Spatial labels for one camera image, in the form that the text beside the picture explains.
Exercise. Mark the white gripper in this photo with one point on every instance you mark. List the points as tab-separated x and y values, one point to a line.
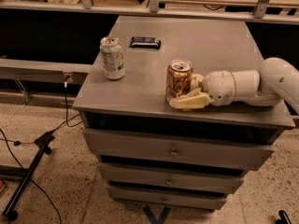
219	87

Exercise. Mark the orange soda can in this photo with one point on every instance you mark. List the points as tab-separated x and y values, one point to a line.
178	79

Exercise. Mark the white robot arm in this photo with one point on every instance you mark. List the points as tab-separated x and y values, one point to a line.
273	81

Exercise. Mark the white green soda can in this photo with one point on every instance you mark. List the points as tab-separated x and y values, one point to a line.
112	56

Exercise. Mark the grey drawer cabinet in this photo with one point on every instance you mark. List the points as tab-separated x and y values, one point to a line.
136	103

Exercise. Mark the top grey drawer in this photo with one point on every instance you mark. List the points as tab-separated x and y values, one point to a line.
154	147

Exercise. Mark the grey drawer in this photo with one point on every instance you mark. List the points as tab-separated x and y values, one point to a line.
165	197
154	147
169	178

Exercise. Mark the middle grey drawer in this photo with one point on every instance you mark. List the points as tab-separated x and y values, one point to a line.
169	178

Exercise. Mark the bottom grey drawer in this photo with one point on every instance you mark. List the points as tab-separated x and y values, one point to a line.
165	197

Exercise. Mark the black object bottom right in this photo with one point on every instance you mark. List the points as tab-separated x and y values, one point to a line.
283	218

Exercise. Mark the black stand leg with wheel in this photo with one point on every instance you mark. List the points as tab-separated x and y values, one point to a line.
24	175

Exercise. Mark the grey side bench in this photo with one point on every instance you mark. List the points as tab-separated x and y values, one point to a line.
43	71

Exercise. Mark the grey metal shelf rail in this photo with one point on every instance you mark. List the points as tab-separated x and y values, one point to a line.
270	11

